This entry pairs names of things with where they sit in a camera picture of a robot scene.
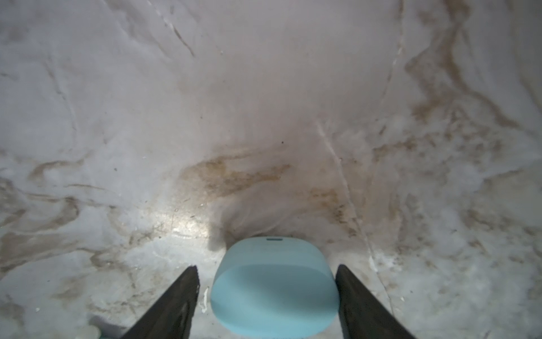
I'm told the blue earbud case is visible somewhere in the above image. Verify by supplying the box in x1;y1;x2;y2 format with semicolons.
210;237;340;338

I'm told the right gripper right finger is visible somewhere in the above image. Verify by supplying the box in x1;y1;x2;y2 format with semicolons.
335;264;414;339

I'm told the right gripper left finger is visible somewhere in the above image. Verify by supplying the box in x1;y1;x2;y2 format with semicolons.
122;266;200;339

